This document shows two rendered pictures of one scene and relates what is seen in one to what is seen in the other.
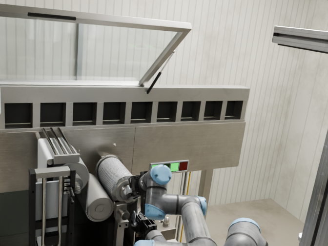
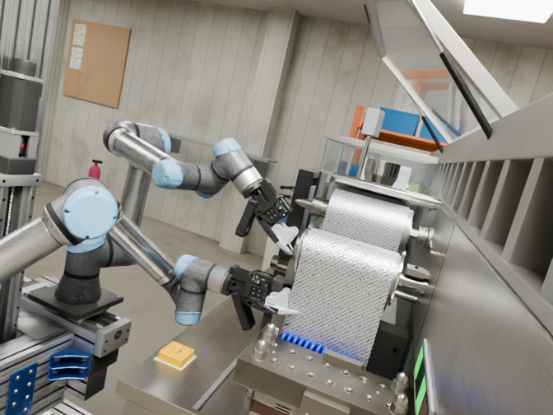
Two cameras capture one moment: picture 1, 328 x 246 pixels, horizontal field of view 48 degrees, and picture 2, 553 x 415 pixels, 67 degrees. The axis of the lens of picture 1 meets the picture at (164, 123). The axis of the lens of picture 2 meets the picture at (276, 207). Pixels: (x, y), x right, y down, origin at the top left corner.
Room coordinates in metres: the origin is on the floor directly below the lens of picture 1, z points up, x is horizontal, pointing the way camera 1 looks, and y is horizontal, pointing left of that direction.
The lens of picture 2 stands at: (2.18, -0.74, 1.54)
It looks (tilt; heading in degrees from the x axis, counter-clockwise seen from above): 10 degrees down; 134
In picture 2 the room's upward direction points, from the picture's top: 14 degrees clockwise
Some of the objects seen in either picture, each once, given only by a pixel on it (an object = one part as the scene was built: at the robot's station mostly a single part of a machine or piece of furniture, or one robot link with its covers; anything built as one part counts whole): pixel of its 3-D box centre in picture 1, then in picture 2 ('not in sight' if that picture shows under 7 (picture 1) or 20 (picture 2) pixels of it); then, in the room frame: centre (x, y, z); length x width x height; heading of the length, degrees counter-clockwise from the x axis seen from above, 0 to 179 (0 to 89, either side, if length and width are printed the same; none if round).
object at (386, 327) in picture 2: (104, 221); (340, 346); (1.61, 0.25, 1.00); 0.33 x 0.07 x 0.20; 28
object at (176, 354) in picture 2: not in sight; (176, 354); (1.36, -0.12, 0.91); 0.07 x 0.07 x 0.02; 28
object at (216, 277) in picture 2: (153, 239); (221, 279); (1.34, -0.01, 1.11); 0.08 x 0.05 x 0.08; 118
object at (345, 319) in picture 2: (127, 202); (331, 318); (1.63, 0.14, 1.11); 0.23 x 0.01 x 0.18; 28
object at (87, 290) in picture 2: not in sight; (80, 282); (0.77, -0.16, 0.87); 0.15 x 0.15 x 0.10
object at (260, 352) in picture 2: (166, 221); (261, 348); (1.59, -0.07, 1.05); 0.04 x 0.04 x 0.04
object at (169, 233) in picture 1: (144, 215); (325, 384); (1.71, 0.05, 1.00); 0.40 x 0.16 x 0.06; 28
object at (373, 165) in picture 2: not in sight; (382, 167); (1.24, 0.82, 1.50); 0.14 x 0.14 x 0.06
